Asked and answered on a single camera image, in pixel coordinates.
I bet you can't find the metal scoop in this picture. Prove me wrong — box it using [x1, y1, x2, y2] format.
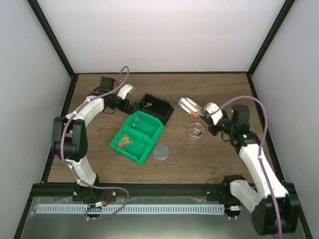
[178, 98, 204, 117]

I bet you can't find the green bin with lollipop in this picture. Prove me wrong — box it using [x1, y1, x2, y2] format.
[123, 111, 164, 146]

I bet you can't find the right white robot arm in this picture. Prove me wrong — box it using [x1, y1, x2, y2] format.
[202, 103, 301, 235]

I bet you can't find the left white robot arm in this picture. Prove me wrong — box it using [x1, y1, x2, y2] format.
[51, 77, 138, 201]

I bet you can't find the green bin with star candies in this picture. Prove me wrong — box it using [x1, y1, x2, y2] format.
[109, 126, 153, 165]

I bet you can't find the pile of star candies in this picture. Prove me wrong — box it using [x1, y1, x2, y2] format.
[117, 134, 134, 151]

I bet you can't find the blue lollipop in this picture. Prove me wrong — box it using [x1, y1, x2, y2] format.
[132, 118, 140, 128]

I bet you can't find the clear plastic cup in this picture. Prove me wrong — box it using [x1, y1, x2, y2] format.
[187, 122, 204, 140]

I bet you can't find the black plastic bin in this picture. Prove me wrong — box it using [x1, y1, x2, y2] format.
[138, 93, 174, 126]

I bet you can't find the round grey lid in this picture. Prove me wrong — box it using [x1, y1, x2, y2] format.
[153, 144, 169, 160]

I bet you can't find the grey metal front panel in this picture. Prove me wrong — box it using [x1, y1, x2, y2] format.
[20, 196, 306, 239]

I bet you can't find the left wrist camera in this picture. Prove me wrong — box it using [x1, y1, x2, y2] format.
[117, 84, 135, 100]

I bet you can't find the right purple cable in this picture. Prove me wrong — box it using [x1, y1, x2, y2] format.
[211, 96, 283, 237]

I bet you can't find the purple cable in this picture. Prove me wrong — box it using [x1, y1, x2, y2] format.
[211, 96, 283, 237]
[61, 65, 131, 221]

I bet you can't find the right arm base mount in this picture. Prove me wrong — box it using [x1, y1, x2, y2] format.
[205, 175, 246, 201]

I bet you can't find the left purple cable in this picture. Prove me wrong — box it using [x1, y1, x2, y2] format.
[61, 65, 131, 221]

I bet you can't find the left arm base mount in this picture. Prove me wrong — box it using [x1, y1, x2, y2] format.
[72, 185, 117, 203]

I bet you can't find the light blue slotted cable duct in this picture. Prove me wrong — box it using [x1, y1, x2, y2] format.
[36, 204, 225, 215]

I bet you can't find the black aluminium frame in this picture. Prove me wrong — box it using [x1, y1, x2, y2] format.
[13, 0, 314, 239]

